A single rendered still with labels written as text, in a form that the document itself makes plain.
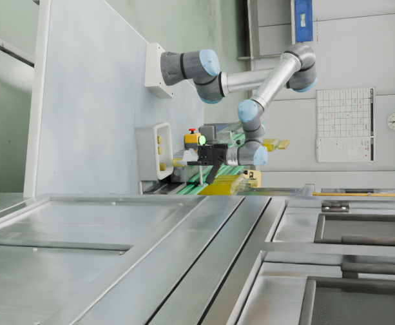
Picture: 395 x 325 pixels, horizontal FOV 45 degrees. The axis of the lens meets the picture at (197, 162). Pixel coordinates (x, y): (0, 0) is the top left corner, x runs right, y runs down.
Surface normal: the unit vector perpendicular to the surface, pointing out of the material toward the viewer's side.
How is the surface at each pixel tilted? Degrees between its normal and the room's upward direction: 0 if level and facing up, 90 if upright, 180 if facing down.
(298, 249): 90
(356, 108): 90
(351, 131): 90
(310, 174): 90
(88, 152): 0
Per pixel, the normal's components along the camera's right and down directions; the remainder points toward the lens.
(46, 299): -0.07, -0.98
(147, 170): -0.29, 0.18
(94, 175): 0.95, -0.01
